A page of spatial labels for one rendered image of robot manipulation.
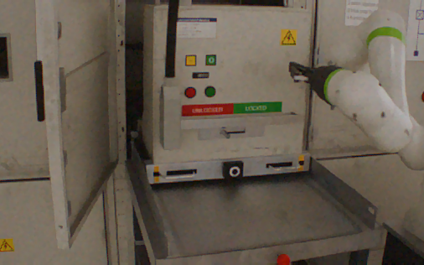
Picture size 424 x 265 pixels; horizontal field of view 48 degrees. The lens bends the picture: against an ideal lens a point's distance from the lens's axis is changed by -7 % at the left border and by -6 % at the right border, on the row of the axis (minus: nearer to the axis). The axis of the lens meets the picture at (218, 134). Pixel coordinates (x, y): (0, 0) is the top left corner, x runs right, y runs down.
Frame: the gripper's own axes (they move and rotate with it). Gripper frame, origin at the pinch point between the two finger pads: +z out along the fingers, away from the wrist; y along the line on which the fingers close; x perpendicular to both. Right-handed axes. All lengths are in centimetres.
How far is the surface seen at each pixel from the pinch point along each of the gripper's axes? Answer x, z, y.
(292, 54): 2.1, 13.4, 4.5
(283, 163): -32.9, 12.3, 3.5
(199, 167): -32.2, 12.0, -24.7
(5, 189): -46, 37, -88
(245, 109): -14.8, 13.2, -9.9
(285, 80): -6.1, 13.4, 2.7
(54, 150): -14, -20, -66
